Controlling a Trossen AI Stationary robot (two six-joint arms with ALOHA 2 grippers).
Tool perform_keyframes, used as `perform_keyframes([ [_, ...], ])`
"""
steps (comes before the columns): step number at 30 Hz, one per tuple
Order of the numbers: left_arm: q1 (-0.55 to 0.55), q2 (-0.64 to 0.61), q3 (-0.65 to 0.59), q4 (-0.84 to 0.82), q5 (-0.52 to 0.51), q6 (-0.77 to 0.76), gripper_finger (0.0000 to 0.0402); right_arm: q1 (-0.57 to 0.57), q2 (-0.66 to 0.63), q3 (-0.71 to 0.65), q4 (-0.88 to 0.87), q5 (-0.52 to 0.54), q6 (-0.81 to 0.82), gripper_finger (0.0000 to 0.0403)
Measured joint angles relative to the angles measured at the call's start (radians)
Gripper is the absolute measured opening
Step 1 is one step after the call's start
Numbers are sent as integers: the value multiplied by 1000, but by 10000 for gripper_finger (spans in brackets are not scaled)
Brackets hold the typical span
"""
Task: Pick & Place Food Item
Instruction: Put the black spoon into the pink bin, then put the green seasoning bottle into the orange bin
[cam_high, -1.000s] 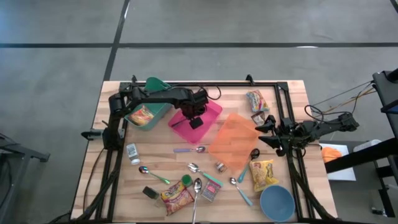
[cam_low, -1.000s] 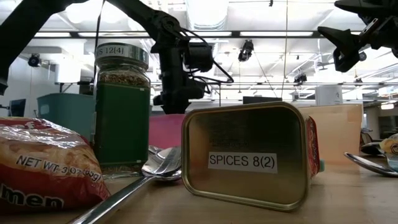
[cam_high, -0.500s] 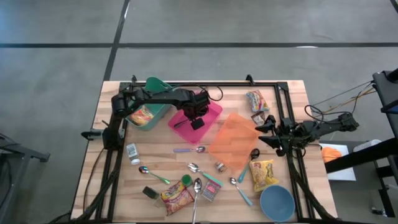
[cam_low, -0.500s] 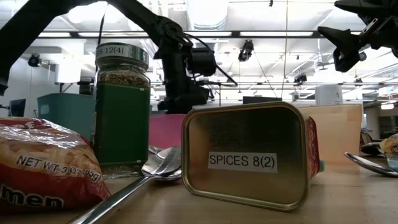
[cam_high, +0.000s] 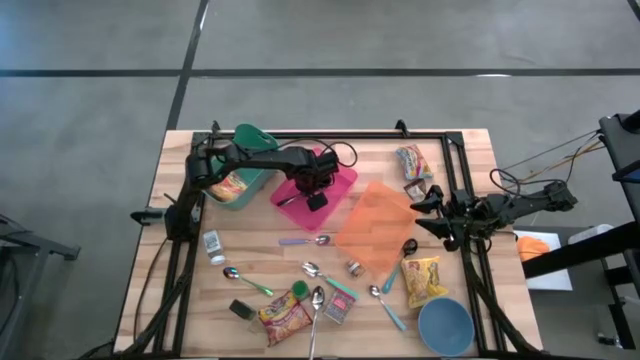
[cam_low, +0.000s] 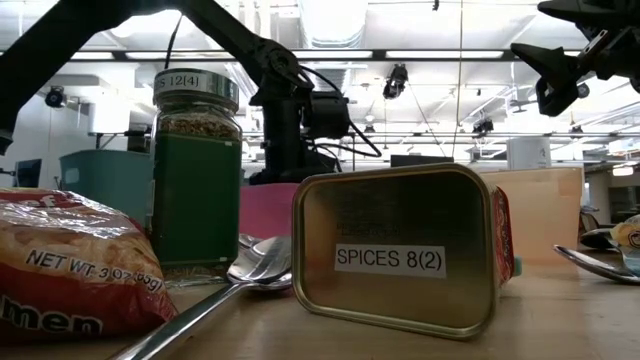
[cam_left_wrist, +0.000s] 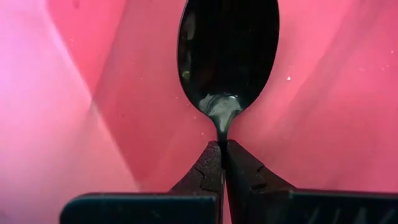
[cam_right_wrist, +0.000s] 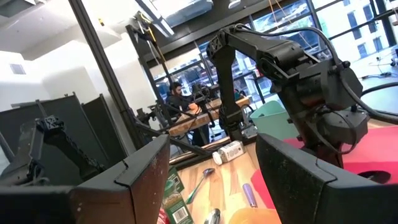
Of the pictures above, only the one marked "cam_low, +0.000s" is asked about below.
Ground red spice tin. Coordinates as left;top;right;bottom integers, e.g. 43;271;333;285
291;162;516;342

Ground silver ceiling ventilation duct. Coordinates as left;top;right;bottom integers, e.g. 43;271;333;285
298;0;370;101

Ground plain steel spoon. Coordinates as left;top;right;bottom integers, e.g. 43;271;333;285
107;234;294;360

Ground yellow ramen packet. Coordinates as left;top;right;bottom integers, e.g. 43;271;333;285
579;214;640;251

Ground teal handled metal utensil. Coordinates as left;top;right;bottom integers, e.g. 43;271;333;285
552;243;640;287

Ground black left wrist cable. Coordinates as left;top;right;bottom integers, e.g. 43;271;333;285
298;64;384;159

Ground black distant table frame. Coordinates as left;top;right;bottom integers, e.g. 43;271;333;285
239;130;640;171

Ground teal plastic bin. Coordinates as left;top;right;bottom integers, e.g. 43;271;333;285
58;149;155;229

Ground black overhead frame bar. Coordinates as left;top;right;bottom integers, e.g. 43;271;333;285
0;48;640;63

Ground orange red ramen packet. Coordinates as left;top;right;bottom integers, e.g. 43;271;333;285
0;187;179;344

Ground dark computer monitor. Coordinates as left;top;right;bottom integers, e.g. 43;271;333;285
14;158;44;189

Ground blue bowl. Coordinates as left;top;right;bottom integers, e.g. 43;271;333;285
621;247;640;277

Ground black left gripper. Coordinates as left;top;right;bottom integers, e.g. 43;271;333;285
248;92;337;186

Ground pink plastic bin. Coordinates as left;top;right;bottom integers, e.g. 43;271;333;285
238;182;301;240

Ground beige plastic bin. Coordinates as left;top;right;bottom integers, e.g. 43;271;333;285
478;167;585;266

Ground green lid spice jar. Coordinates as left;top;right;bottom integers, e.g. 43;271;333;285
151;68;245;274

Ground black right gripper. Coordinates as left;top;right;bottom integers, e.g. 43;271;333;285
509;0;640;118

